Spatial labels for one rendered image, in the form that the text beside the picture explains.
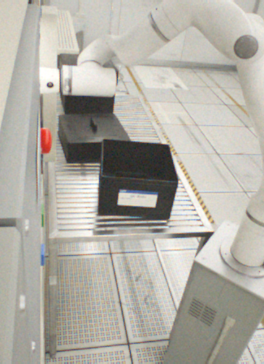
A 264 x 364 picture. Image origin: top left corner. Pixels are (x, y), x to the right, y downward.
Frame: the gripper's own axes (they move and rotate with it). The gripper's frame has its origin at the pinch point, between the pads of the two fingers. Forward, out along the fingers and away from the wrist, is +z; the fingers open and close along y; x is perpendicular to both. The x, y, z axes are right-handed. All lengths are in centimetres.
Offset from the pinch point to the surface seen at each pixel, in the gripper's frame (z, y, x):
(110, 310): -43, 9, -125
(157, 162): -57, 20, -41
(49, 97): -12.2, 15.1, -11.8
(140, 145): -48, 21, -33
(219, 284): -67, -34, -55
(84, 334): -28, -3, -125
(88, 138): -29, 36, -39
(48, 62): -11.9, 15.0, 0.2
